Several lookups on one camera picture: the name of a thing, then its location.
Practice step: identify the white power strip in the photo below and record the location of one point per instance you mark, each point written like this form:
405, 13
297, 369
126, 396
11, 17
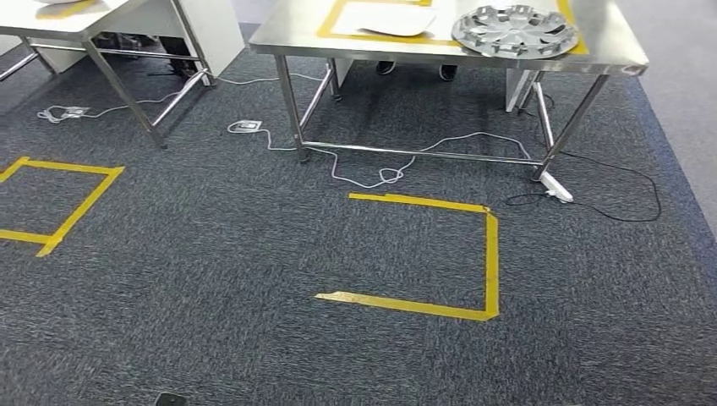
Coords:
557, 188

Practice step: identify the yellow workbench tape outline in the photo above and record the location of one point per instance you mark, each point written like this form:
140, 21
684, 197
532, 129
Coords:
327, 25

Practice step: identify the grey plastic wheel cover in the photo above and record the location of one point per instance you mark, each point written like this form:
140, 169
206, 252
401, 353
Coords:
515, 31

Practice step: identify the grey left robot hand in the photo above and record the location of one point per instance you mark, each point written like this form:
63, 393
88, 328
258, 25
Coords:
170, 400

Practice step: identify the grey table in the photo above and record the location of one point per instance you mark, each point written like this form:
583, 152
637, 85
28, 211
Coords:
213, 28

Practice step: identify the stainless steel workbench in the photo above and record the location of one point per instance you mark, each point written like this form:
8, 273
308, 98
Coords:
291, 28

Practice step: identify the white mirror cover part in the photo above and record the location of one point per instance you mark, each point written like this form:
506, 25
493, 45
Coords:
386, 19

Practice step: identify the yellow floor tape marking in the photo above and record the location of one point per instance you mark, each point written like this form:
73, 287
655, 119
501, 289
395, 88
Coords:
492, 263

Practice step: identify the white floor outlet box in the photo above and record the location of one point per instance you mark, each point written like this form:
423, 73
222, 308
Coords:
246, 125
75, 112

